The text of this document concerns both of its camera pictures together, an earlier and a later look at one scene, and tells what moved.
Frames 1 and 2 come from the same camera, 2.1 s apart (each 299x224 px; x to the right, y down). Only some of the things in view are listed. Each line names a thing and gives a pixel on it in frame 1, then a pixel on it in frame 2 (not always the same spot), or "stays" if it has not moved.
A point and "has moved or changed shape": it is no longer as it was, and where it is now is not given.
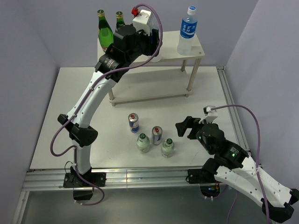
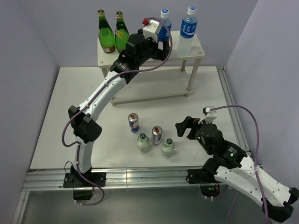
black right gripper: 189,122 stays
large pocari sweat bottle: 188,31 stays
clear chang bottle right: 167,149 stays
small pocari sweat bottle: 156,25 has moved or changed shape
